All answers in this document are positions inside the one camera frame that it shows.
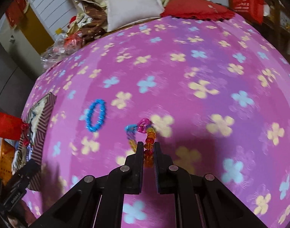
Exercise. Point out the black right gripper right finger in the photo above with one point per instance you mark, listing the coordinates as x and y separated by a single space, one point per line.
200 201

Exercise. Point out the white cushion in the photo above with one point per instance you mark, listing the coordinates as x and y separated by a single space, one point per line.
122 13

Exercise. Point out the red bag on shelf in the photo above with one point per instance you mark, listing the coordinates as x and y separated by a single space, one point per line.
251 10

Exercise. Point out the red gift bag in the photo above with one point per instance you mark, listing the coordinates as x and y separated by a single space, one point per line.
10 127

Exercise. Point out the red heart pillow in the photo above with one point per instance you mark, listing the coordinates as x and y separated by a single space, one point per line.
197 9

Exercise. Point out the wooden shelf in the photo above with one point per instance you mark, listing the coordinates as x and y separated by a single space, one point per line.
278 24

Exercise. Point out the pink floral bed sheet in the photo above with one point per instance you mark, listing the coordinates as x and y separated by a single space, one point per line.
217 94

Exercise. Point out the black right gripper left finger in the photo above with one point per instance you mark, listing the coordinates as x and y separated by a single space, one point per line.
97 202

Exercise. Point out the orange plastic basket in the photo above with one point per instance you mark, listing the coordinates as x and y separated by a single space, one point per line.
7 152

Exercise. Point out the striped white tray box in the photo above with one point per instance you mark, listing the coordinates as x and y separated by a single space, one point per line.
38 117

